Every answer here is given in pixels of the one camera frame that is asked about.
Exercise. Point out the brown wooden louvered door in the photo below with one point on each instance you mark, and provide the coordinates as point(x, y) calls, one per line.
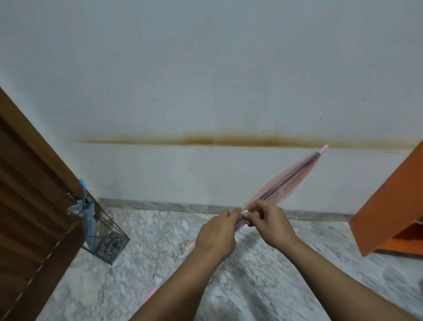
point(33, 211)

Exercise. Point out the pink transparent umbrella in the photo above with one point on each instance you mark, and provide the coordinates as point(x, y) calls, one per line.
point(281, 184)

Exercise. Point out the orange cabinet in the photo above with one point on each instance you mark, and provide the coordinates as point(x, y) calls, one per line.
point(391, 208)

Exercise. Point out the light blue folded umbrella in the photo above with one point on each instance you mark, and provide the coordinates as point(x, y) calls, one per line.
point(88, 219)

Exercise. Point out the person's right hand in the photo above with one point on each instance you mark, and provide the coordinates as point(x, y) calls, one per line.
point(273, 228)

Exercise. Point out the person's left thumb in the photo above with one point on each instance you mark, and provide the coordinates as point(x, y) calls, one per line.
point(236, 214)

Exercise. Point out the person's left hand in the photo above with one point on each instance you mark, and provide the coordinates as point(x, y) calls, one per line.
point(214, 235)

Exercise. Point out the person's right thumb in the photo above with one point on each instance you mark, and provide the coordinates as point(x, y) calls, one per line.
point(251, 222)

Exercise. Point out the person's left forearm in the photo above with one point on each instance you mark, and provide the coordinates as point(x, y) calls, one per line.
point(178, 285)

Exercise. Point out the person's right forearm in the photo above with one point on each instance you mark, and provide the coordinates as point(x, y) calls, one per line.
point(340, 281)

